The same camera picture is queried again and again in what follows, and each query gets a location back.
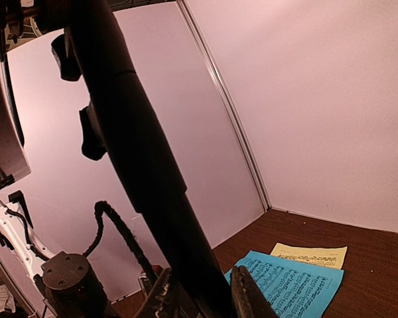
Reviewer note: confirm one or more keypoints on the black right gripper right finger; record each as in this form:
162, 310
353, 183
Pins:
248, 300

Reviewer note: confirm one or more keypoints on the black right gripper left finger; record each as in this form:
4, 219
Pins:
160, 300

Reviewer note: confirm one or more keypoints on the blue paper sheet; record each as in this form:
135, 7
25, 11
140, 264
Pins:
294, 289

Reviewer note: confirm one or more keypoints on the yellow sheet music paper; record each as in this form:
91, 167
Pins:
325, 257

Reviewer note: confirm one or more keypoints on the black music stand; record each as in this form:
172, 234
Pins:
129, 130

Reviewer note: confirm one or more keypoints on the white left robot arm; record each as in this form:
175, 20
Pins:
67, 281

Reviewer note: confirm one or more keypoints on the left aluminium corner post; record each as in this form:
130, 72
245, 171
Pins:
227, 101

